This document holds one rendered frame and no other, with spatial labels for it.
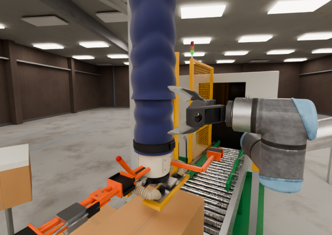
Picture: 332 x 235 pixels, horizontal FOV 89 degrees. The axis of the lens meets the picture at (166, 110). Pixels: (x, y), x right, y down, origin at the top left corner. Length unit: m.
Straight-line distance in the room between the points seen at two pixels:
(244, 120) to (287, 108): 0.09
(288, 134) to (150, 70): 0.57
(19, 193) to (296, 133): 2.08
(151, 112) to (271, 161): 0.52
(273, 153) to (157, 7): 0.71
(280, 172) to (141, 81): 0.61
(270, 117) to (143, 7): 0.69
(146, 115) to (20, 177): 1.51
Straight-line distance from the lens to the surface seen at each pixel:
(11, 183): 2.09
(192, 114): 0.41
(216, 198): 2.03
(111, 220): 1.13
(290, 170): 0.48
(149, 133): 0.82
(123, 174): 0.84
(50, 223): 0.69
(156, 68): 0.79
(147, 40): 0.82
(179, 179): 1.04
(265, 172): 0.49
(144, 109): 0.81
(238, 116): 0.45
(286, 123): 0.44
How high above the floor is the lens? 1.64
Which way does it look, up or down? 7 degrees down
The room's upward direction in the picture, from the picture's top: straight up
